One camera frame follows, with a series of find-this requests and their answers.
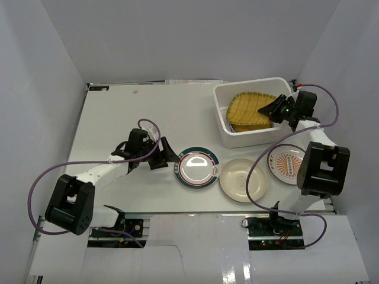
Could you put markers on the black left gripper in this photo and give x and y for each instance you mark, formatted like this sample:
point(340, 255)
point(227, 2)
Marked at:
point(160, 154)

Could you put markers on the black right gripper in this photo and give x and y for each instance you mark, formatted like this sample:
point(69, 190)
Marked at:
point(272, 109)

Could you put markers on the fan-shaped bamboo pattern plate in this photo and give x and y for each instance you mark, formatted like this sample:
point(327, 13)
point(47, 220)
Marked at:
point(243, 108)

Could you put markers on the white plate green red rim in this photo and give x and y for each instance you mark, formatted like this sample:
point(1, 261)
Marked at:
point(197, 168)

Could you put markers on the round bamboo pattern plate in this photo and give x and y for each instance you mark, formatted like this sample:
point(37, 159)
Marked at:
point(244, 128)

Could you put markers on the white plate orange sun pattern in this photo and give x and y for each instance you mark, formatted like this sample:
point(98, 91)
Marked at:
point(284, 162)

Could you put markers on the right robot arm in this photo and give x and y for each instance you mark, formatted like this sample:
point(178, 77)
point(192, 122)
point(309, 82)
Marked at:
point(323, 169)

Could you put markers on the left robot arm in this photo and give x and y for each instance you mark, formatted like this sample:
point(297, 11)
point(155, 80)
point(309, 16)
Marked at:
point(71, 206)

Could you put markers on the white plastic bin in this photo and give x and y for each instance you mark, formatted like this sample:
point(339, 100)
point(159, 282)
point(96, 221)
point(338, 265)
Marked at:
point(224, 93)

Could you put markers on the cream round plate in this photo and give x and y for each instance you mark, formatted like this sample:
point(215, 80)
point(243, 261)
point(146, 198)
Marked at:
point(233, 177)

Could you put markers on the black label sticker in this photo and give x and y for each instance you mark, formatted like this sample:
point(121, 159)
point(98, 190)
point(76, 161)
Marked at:
point(98, 88)

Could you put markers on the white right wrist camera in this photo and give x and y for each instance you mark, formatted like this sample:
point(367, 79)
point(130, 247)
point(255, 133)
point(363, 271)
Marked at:
point(296, 88)

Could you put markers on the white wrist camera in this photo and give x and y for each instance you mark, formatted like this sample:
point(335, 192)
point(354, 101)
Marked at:
point(296, 88)
point(152, 132)

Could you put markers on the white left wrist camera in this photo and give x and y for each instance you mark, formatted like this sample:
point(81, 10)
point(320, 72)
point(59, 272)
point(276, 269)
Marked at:
point(152, 132)

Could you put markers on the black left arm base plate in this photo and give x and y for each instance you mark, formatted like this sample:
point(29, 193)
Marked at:
point(131, 226)

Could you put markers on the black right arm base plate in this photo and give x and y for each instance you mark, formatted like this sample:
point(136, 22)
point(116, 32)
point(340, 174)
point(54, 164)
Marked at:
point(262, 227)

